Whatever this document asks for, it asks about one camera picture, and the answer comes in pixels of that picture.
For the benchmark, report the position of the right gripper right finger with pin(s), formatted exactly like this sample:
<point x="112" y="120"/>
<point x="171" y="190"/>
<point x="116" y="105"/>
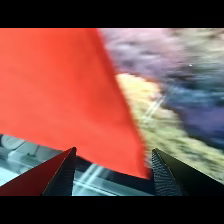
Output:
<point x="180" y="176"/>

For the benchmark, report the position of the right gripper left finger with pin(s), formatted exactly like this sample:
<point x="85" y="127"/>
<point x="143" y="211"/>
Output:
<point x="50" y="176"/>

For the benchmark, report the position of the red garment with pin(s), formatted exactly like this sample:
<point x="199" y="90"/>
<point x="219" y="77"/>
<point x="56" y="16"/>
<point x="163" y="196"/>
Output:
<point x="63" y="90"/>

